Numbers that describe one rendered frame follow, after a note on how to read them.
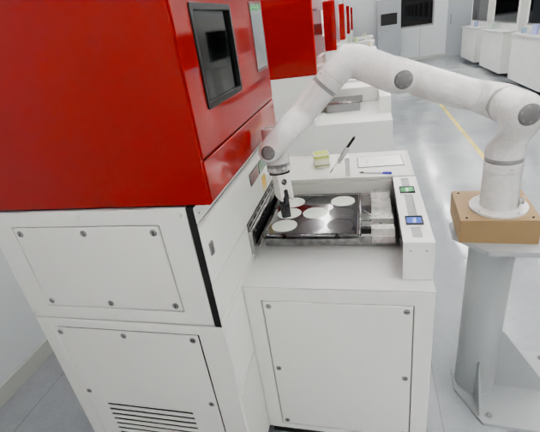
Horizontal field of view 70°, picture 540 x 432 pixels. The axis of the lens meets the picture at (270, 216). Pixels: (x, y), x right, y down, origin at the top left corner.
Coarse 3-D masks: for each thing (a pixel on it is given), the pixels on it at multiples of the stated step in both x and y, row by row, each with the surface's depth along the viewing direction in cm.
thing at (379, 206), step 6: (378, 198) 167; (384, 198) 166; (372, 204) 163; (378, 204) 162; (384, 204) 161; (390, 204) 160; (372, 210) 158; (378, 210) 157; (384, 210) 156; (390, 210) 156; (372, 240) 140; (378, 240) 139; (384, 240) 139; (390, 240) 138
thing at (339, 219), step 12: (312, 204) 166; (324, 204) 164; (276, 216) 160; (300, 216) 157; (324, 216) 154; (336, 216) 153; (348, 216) 152; (300, 228) 148; (312, 228) 147; (324, 228) 145; (336, 228) 144; (348, 228) 143
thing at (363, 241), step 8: (272, 240) 154; (280, 240) 153; (288, 240) 152; (296, 240) 151; (304, 240) 150; (312, 240) 150; (320, 240) 149; (328, 240) 148; (336, 240) 147; (344, 240) 146; (352, 240) 146; (360, 240) 145; (368, 240) 144
